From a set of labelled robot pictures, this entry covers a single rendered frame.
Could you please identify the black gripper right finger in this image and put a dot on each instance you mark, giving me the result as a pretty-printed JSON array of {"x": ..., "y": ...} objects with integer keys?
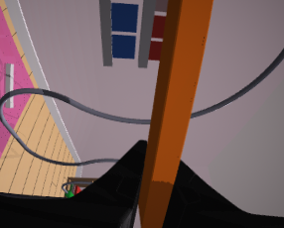
[{"x": 194, "y": 204}]

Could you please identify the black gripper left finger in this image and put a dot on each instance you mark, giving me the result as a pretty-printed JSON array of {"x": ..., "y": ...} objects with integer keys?
[{"x": 110, "y": 201}]

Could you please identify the grey loop with orange handle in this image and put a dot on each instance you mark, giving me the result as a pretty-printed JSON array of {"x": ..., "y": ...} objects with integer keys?
[{"x": 183, "y": 47}]

